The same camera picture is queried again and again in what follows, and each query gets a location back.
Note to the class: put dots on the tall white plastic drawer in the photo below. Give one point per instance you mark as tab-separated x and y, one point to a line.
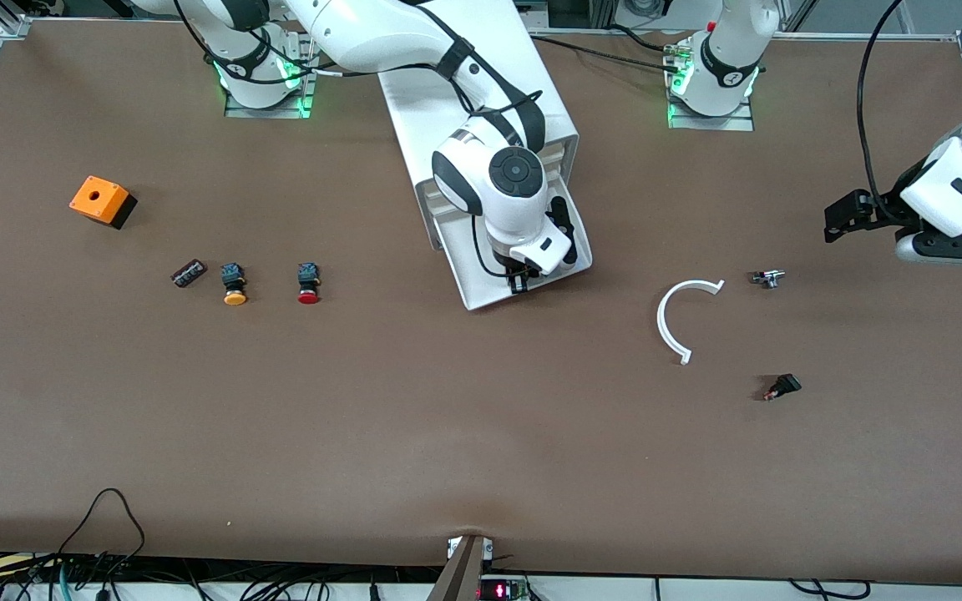
481	284

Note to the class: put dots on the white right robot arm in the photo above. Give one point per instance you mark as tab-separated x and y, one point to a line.
498	192

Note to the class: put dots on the thin white plastic drawer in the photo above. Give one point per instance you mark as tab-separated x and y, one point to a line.
557	172
557	155

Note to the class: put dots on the white drawer cabinet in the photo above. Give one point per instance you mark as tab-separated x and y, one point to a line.
414	125

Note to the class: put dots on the red mushroom push button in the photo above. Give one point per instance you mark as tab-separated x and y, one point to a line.
309	288

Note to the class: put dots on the yellow mushroom push button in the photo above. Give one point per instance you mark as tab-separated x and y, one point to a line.
235	288

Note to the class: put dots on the orange button box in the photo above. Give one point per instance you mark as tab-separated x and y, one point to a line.
97	199

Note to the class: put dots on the white curved plastic arc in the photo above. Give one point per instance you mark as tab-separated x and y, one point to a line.
661	321

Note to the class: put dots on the red LED display module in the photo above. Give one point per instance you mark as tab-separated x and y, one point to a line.
502	591

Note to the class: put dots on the small black terminal block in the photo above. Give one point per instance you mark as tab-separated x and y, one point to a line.
188	273

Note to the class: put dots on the yellow tag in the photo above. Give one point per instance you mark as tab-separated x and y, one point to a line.
9	564

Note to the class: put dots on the small silver toggle switch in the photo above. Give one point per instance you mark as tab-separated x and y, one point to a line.
768	279

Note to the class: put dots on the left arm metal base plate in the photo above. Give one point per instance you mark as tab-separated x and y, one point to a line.
715	123

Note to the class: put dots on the aluminium table back rail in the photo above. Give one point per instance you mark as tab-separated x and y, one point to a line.
823	36

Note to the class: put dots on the small black rocker switch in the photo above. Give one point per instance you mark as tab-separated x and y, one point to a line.
784	386

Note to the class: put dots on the white metal post bracket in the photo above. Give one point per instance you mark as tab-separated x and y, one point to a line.
488	548

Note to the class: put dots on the brown camera post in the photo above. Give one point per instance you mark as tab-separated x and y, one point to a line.
460	576

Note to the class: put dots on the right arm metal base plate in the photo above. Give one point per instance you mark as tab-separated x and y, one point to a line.
268	113

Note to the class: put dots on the aluminium corner frame profile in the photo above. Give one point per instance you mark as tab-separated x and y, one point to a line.
13	25

